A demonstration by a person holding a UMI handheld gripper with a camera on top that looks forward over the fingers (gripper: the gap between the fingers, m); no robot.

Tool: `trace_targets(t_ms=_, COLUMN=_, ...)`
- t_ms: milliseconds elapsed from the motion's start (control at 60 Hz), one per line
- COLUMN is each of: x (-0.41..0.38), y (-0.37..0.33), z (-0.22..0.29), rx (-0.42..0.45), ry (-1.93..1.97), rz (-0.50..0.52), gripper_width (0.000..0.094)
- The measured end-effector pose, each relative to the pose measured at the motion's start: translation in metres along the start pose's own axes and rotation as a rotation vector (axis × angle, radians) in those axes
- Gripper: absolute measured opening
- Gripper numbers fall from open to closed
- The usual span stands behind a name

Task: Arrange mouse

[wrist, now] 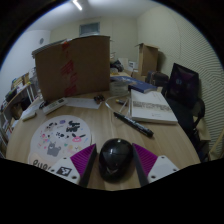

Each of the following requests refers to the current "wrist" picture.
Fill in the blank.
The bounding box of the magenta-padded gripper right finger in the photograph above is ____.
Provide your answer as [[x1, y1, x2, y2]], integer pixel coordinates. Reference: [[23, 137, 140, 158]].
[[132, 142, 180, 188]]

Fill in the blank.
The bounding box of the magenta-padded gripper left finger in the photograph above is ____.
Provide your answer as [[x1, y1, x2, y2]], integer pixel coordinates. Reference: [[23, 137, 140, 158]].
[[49, 143, 98, 188]]

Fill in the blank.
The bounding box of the black computer mouse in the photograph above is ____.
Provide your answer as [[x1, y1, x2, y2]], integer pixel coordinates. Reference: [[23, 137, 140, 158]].
[[98, 138, 135, 183]]

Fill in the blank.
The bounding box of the round white cartoon mouse pad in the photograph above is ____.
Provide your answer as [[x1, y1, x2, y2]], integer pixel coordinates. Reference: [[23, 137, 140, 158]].
[[27, 114, 93, 172]]

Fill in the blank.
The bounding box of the black marker pen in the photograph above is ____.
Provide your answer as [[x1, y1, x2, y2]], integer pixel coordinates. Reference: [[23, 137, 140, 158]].
[[113, 111, 155, 138]]

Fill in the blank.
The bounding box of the white book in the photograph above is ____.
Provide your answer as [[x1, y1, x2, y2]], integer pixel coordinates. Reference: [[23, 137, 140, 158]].
[[129, 88, 179, 125]]

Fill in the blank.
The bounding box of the white remote control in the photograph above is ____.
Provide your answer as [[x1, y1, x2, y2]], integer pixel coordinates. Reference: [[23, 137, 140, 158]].
[[42, 97, 69, 116]]

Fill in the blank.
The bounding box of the small beige flat case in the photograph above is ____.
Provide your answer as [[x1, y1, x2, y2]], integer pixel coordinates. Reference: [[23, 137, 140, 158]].
[[20, 110, 37, 122]]

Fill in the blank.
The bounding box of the small black clip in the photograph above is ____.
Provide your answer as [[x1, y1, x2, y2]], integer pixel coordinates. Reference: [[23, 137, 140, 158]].
[[93, 94, 106, 104]]

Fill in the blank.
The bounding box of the blue book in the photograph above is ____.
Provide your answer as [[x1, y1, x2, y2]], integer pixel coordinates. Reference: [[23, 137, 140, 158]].
[[110, 75, 158, 94]]

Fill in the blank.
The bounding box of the dark bag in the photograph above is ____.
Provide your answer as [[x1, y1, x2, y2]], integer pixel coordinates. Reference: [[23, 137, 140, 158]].
[[146, 70, 170, 88]]

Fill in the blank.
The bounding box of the white shelf unit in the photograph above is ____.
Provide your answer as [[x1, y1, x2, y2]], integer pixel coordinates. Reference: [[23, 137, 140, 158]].
[[0, 71, 41, 158]]

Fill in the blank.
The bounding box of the clear plastic container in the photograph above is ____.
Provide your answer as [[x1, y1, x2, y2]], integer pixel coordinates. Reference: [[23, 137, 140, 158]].
[[109, 81, 129, 97]]

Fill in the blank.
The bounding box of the large brown cardboard box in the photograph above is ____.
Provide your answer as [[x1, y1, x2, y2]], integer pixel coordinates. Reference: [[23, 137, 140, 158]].
[[34, 35, 112, 103]]

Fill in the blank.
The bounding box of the small brown cardboard box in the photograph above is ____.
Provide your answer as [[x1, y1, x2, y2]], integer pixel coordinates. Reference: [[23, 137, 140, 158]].
[[134, 42, 160, 77]]

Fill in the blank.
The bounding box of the ceiling light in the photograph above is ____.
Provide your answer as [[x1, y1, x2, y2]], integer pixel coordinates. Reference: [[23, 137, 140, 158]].
[[72, 0, 83, 11]]

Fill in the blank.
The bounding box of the black cord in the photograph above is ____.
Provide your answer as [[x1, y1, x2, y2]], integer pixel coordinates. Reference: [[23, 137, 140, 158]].
[[38, 100, 50, 110]]

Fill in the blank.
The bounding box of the thin white cable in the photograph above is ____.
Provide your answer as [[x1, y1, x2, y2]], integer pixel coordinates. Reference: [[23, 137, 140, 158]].
[[104, 95, 130, 118]]

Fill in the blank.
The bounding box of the wall window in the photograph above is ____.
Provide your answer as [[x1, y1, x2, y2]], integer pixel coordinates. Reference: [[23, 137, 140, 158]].
[[79, 21, 101, 37]]

